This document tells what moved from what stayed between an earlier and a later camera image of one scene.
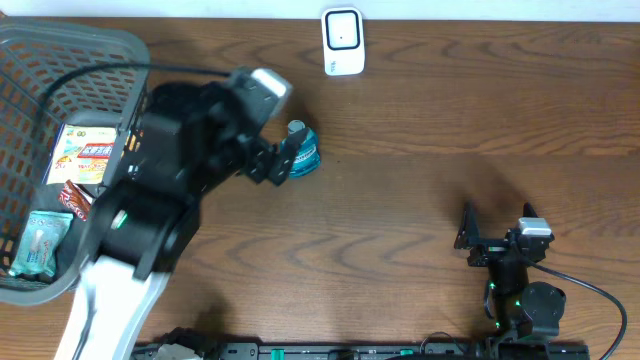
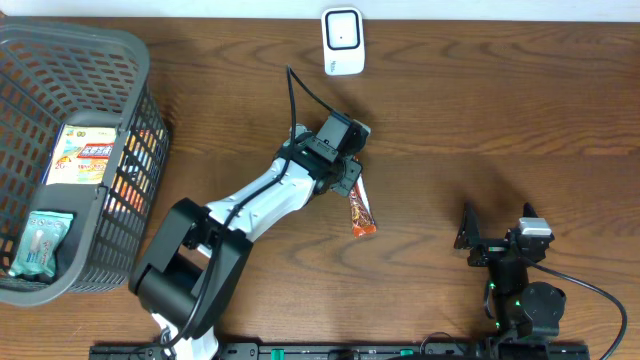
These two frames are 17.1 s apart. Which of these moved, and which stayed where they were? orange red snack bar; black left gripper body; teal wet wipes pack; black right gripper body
Moved: black left gripper body; orange red snack bar
Stayed: teal wet wipes pack; black right gripper body
